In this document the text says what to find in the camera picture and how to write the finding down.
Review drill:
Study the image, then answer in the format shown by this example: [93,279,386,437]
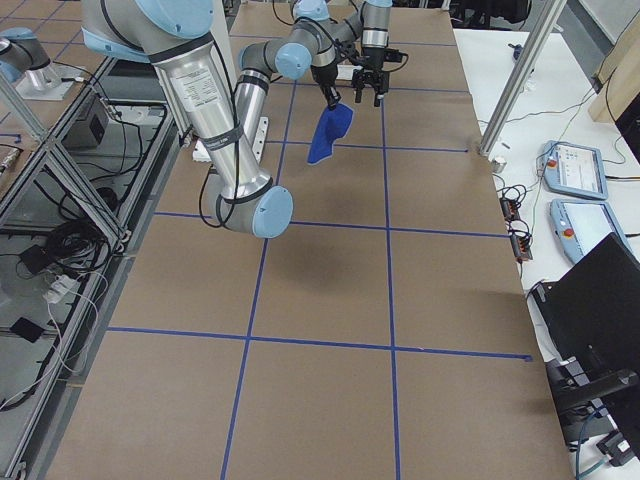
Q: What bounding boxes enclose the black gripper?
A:
[311,63,340,110]

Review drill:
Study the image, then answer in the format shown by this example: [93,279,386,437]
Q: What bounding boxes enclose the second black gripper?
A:
[351,47,408,107]

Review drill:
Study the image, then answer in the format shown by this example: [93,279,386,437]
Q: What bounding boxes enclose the blue towel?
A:
[307,103,354,165]

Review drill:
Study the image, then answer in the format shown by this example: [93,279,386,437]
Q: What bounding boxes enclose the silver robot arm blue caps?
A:
[81,1,403,239]

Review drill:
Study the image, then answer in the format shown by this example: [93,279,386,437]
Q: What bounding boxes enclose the small metal cylinder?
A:
[491,157,506,174]

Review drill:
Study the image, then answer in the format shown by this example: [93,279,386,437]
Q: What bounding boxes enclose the far blue teach pendant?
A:
[539,140,608,200]

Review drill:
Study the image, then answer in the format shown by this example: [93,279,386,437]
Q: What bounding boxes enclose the blue teach pendant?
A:
[539,140,608,200]
[550,199,629,264]

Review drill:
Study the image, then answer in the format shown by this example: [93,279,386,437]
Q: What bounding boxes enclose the near blue teach pendant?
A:
[550,199,629,264]

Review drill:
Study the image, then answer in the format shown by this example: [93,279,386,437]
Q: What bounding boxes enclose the black monitor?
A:
[532,233,639,454]

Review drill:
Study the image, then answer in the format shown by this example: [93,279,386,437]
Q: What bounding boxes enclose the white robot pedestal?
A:
[192,116,269,163]

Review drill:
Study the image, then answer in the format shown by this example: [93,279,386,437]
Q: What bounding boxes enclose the aluminium frame post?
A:
[478,0,567,157]

